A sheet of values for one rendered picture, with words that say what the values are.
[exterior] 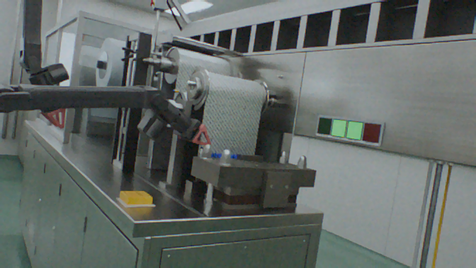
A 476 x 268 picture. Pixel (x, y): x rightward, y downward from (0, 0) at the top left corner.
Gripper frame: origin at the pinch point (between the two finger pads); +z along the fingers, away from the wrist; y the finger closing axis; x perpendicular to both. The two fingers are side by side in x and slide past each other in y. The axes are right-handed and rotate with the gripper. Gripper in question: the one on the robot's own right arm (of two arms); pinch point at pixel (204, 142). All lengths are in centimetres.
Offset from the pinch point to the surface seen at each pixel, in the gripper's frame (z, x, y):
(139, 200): -14.0, -26.4, 13.4
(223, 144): 6.8, 3.6, 0.4
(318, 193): 262, 77, -174
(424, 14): 5, 54, 52
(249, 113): 8.7, 18.6, 0.4
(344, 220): 271, 61, -133
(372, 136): 21, 24, 43
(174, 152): -2.9, -7.5, -8.0
